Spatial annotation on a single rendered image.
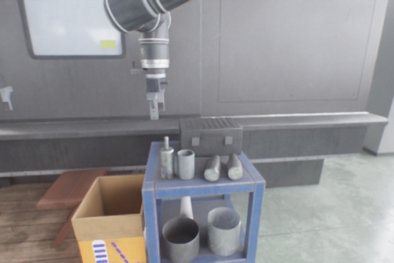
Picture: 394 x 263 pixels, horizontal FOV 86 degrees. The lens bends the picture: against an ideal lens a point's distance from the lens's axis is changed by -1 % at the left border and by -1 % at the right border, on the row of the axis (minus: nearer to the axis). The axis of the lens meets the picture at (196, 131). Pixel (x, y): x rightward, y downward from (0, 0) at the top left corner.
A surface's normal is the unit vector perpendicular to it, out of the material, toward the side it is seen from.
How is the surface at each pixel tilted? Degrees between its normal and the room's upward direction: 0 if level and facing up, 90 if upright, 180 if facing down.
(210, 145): 90
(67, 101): 86
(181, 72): 86
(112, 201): 90
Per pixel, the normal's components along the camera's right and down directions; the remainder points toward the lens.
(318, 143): 0.12, 0.33
